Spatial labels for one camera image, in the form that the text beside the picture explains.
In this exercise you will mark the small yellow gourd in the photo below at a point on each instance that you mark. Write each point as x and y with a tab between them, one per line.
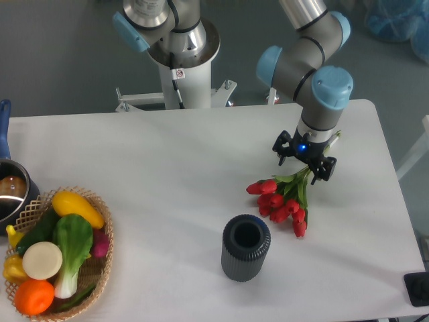
14	237

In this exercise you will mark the green bok choy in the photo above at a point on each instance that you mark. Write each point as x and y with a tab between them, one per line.
74	236

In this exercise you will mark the cream round disc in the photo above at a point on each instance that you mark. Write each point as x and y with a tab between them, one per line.
42	260

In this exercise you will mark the dark grey ribbed vase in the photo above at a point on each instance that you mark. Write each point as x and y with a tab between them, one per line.
245	243

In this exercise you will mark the dark green cucumber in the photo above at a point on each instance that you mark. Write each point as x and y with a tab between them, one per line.
42	231

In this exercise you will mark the yellow squash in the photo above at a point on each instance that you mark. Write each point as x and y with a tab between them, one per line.
67	203

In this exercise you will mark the red tulip bouquet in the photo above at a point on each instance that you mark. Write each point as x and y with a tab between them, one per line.
282	197

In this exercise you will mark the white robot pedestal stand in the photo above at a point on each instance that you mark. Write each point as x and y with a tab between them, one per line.
182	88

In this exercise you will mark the purple radish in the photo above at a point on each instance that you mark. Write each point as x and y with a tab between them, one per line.
100	245

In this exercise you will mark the black device at table edge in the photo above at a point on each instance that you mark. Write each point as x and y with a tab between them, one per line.
417	288

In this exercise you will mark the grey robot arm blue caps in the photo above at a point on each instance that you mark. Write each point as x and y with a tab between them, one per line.
183	44

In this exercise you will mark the yellow bell pepper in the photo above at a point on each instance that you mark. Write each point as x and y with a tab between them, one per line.
13	270

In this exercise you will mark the blue handled saucepan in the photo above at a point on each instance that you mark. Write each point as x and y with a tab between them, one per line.
17	188

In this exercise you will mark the green chilli pepper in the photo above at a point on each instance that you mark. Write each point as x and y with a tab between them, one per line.
75	300

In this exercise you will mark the orange fruit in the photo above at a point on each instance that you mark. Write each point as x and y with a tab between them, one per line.
34	297

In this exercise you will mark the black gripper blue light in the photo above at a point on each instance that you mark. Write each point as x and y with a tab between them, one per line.
311	153

